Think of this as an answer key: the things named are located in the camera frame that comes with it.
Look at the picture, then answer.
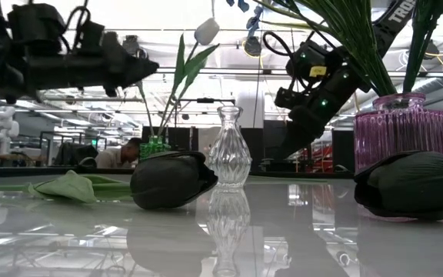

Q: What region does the green glass vase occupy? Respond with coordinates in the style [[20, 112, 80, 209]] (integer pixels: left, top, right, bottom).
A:
[[139, 134, 172, 161]]

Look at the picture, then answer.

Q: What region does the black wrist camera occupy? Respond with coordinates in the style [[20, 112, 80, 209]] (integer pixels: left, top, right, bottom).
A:
[[75, 19, 106, 55], [275, 87, 303, 109]]

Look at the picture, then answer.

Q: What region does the red equipment rack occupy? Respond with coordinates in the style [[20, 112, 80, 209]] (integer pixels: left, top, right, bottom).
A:
[[298, 140, 334, 173]]

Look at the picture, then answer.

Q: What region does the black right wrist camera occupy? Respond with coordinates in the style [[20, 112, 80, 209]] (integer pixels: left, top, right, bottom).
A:
[[275, 87, 303, 109]]

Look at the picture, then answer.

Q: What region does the yellow tape label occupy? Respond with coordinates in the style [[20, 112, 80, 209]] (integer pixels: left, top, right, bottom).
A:
[[308, 65, 328, 78]]

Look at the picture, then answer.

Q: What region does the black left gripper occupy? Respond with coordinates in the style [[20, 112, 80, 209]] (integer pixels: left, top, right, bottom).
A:
[[27, 32, 160, 98]]

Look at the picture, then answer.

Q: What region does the white column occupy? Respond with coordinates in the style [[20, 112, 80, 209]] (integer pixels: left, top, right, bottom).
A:
[[236, 90, 265, 130]]

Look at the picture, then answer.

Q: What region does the clear glass vase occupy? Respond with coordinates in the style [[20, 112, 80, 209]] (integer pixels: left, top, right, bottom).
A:
[[208, 105, 253, 189]]

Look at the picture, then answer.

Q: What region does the person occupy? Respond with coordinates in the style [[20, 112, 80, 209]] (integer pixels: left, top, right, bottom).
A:
[[94, 137, 144, 169]]

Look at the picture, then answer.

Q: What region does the pink ribbed glass vase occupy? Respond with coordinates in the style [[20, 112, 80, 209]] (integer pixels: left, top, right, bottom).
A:
[[354, 92, 443, 174]]

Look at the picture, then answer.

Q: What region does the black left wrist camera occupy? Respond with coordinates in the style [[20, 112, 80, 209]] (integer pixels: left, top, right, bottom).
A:
[[75, 19, 106, 55]]

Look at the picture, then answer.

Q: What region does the black overhead frame beam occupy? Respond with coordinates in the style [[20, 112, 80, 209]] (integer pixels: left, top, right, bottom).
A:
[[155, 67, 443, 78]]

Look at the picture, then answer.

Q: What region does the black artificial tulip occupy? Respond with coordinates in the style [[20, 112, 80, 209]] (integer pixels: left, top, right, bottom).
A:
[[354, 150, 443, 222], [0, 150, 219, 212]]

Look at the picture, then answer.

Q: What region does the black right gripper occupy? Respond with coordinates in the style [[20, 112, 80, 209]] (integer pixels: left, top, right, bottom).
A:
[[281, 74, 362, 157]]

